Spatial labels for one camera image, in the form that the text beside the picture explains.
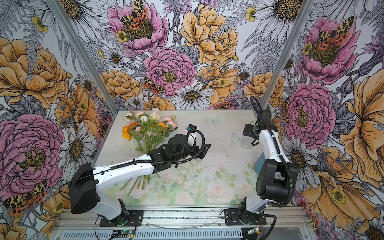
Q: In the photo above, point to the pink tipped rosebud stem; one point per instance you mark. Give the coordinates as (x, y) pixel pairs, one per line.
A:
(131, 117)

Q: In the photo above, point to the aluminium corner post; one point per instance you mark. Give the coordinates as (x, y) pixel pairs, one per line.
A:
(291, 40)
(68, 28)

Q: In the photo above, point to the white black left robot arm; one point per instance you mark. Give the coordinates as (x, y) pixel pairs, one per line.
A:
(88, 184)

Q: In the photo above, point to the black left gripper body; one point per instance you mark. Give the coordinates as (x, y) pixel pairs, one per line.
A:
(202, 147)

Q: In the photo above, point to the left aluminium corner post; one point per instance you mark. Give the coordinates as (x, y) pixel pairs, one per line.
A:
(68, 28)

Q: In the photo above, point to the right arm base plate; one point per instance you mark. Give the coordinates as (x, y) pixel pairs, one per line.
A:
(236, 217)

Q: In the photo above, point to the clear glass vase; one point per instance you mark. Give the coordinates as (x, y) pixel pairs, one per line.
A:
(248, 140)

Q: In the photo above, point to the orange yellow ranunculus stem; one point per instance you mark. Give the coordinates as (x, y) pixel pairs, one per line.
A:
(132, 133)

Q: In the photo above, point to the teal cylindrical vase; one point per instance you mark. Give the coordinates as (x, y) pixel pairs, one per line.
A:
(258, 165)

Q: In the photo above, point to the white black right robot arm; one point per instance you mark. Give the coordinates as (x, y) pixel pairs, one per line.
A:
(277, 177)

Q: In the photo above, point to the pink carnation flower stem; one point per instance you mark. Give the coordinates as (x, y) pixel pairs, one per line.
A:
(144, 148)

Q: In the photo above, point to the orange flower stem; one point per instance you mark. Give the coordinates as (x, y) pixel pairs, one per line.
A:
(159, 127)

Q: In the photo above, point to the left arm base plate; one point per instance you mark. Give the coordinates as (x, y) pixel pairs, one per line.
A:
(130, 218)

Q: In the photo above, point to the right aluminium corner post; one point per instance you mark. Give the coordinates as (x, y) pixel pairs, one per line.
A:
(291, 40)

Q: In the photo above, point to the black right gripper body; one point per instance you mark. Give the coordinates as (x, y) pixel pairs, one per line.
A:
(248, 130)

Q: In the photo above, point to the pink white rose stem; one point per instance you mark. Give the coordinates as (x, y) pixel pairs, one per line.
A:
(171, 126)

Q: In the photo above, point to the aluminium front rail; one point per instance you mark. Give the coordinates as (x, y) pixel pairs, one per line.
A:
(172, 217)

